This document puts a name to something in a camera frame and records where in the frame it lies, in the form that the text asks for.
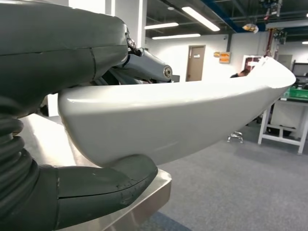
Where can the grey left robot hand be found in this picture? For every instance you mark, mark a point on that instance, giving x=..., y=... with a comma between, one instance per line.
x=47, y=47

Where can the white workbench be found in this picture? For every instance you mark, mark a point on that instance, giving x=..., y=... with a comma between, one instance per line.
x=264, y=127

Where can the brown door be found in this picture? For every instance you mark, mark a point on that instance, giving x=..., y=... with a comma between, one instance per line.
x=195, y=67

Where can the person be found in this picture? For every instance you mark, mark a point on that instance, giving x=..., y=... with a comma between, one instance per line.
x=241, y=74

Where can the chrome base stool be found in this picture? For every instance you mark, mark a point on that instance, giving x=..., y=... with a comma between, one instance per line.
x=235, y=135

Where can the yellow hanging lamp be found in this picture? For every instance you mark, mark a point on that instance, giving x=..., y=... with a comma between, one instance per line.
x=250, y=28

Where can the green tray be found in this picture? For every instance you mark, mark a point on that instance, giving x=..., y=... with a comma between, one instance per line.
x=297, y=93

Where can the small yellow wall sign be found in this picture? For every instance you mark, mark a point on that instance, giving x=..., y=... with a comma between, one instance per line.
x=217, y=54

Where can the orange wall sign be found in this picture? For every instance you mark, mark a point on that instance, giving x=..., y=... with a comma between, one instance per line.
x=225, y=57

